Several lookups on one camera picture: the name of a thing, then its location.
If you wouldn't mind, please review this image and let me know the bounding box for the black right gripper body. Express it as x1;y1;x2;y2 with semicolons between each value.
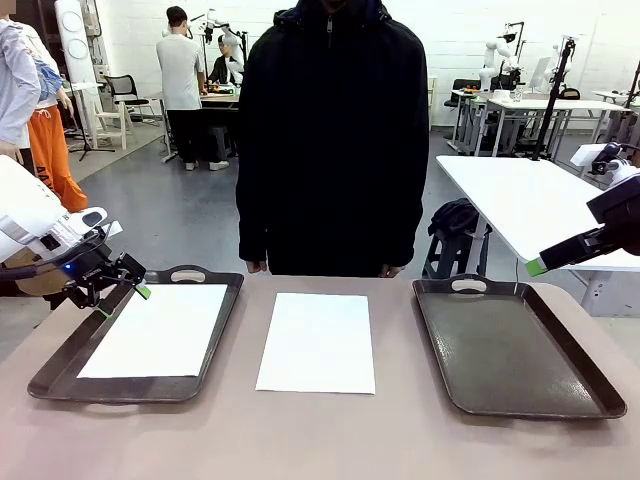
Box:
587;172;640;246

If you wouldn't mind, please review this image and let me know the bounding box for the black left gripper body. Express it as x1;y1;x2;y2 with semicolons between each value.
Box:
59;239;119;296

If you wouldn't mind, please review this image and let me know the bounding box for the white A4 paper sheet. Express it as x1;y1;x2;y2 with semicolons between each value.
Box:
76;283;230;380

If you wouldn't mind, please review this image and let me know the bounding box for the black-sleeved left forearm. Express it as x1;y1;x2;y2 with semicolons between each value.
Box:
383;184;430;269

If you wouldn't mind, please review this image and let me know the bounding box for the black-sleeved right forearm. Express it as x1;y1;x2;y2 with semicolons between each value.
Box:
236;184;271;264

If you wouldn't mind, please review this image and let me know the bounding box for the large white table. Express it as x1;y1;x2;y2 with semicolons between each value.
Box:
434;154;640;316

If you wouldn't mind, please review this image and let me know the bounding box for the brown plastic serving tray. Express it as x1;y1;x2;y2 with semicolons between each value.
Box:
27;264;245;414
412;273;628;420

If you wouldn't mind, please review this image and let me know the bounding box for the person in orange trousers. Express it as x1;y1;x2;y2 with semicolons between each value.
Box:
27;29;89;212

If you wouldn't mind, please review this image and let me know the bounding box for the black bag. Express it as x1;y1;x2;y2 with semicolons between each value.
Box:
428;198;482;236

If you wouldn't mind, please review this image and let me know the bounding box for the long white lab table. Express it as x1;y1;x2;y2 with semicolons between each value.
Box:
487;97;632;179

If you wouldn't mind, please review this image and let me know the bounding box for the black tripod stand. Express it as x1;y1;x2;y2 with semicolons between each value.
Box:
529;35;577;162

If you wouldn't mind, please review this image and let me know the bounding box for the white wooden chair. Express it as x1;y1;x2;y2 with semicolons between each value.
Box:
92;97;134;150

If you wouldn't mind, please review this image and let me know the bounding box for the black mesh office chair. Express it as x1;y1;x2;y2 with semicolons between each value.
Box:
103;74;151;124

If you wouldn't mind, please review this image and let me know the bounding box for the white A4 paper stack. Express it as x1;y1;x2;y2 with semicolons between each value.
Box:
255;292;377;396

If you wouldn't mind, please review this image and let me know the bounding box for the person in striped blue shirt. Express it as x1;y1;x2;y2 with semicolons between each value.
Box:
0;4;42;161

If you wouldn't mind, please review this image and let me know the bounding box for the man in white shirt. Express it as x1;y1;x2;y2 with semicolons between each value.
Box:
155;5;230;172

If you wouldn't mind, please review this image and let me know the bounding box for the seated person in dark top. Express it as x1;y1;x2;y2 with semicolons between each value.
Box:
207;39;242;90

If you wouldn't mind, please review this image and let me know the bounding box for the white tower air conditioner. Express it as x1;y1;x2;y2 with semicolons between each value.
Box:
54;0;109;84

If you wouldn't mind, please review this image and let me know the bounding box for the person in black jacket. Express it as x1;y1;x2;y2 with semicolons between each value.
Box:
235;0;430;278

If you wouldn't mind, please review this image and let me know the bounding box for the black braided cable sleeve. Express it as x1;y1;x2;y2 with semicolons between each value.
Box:
0;262;51;282

